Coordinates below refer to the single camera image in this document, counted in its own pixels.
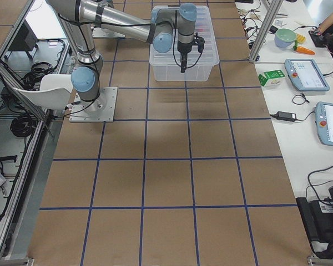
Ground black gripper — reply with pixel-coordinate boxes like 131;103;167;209
177;41;191;73

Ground clear plastic box lid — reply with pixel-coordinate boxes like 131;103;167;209
149;3;219;73

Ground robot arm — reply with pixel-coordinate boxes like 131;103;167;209
47;1;204;107

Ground person forearm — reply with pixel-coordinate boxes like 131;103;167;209
318;13;333;34

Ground clear plastic storage box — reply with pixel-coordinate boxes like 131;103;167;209
150;62;219;81

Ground green white carton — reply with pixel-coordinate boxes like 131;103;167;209
258;69;285;87

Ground green and blue bowls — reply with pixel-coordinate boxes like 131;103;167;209
274;28;296;48

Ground black power adapter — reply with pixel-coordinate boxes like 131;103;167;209
270;111;297;122

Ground toy carrot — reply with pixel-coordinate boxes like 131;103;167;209
293;41;316;55

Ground teach pendant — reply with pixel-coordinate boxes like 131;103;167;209
315;101;333;146
284;59;330;92

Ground toy corn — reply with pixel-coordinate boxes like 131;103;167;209
296;34;306;44

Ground white chair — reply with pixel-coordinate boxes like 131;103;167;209
13;74;73;110

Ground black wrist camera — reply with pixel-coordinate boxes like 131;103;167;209
194;33;205;54

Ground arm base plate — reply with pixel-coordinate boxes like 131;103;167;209
69;86;118;122

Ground aluminium frame post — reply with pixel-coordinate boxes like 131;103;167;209
249;0;282;63

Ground coiled black cables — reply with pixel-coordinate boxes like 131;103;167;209
10;112;37;139

